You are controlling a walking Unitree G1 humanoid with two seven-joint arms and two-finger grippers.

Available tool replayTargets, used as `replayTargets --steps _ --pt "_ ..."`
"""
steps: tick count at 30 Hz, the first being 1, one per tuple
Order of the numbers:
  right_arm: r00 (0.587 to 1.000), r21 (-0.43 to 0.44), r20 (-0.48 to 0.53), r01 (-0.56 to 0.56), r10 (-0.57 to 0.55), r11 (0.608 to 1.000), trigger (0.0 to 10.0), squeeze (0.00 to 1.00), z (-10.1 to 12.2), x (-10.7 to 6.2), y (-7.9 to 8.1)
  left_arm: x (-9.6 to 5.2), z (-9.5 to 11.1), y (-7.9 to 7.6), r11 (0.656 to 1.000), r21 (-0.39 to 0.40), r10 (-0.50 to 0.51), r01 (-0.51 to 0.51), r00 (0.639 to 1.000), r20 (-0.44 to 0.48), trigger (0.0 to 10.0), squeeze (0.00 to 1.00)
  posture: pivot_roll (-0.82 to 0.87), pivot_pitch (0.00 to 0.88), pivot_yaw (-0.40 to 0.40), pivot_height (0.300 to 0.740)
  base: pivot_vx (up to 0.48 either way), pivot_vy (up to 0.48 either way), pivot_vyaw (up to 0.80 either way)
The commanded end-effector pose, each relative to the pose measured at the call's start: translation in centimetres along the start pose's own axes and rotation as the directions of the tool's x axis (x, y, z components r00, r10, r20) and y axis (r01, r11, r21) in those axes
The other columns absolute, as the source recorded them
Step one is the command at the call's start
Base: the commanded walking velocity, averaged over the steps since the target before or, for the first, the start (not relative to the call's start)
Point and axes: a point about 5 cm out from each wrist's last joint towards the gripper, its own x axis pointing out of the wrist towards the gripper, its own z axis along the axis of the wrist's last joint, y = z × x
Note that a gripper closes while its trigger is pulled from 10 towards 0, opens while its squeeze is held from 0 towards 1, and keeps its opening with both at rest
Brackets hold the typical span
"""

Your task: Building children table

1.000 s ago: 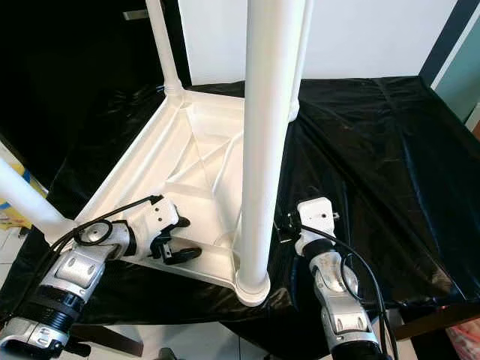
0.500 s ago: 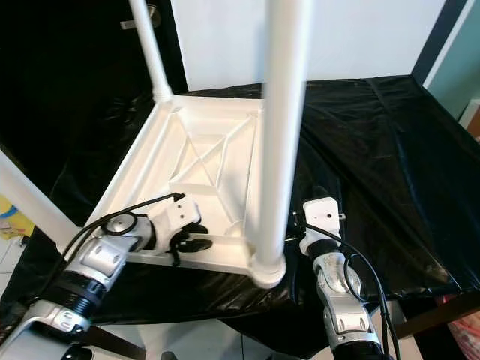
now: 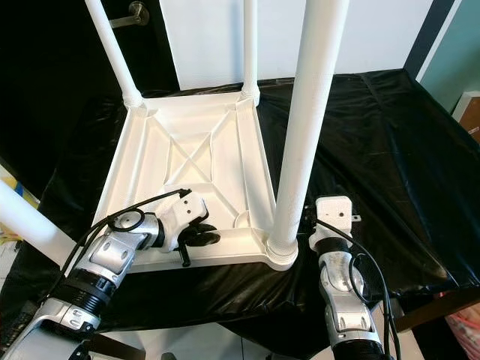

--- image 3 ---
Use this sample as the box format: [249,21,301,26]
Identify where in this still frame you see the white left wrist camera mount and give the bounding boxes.
[161,191,209,235]

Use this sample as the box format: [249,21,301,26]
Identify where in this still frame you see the black door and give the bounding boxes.
[0,0,173,181]

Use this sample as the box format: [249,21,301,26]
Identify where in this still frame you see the white plastic table leg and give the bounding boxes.
[84,0,143,108]
[240,0,262,104]
[0,180,80,267]
[266,0,352,267]

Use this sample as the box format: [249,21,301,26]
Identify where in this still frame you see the black plastic table cover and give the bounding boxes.
[0,67,480,360]

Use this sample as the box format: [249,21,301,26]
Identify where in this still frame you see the metal door handle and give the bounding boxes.
[110,1,151,29]

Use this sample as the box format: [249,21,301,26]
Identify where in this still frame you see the yellow box with blue band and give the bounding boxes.
[0,176,38,218]

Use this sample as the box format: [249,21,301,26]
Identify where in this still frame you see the white plastic table top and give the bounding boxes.
[91,90,301,272]

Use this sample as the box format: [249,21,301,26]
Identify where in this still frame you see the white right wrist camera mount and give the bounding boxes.
[311,196,355,245]

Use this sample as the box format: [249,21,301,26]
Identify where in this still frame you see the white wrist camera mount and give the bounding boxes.
[161,191,209,235]
[311,196,355,245]

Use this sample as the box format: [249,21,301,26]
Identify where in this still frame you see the dark grey wall post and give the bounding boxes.
[401,0,458,80]

